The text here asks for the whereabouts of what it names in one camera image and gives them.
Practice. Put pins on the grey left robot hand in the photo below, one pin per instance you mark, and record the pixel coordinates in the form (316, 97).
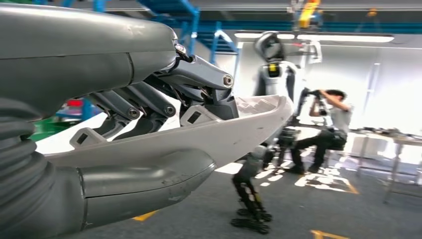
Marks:
(82, 66)

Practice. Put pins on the yellow overhead hoist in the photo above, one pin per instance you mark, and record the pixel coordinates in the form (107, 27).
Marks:
(308, 13)

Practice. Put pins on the long ceiling light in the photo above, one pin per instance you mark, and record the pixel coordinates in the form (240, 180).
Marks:
(346, 38)
(245, 35)

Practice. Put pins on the person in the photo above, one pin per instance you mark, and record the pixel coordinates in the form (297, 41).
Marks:
(339, 118)

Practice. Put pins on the yellow floor tape strip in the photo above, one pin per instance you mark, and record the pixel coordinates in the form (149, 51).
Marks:
(145, 216)
(324, 235)

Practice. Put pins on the silver humanoid robot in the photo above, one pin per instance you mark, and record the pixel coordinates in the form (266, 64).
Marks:
(273, 79)

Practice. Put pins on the metal work table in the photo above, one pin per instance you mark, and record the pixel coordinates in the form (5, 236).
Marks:
(408, 140)

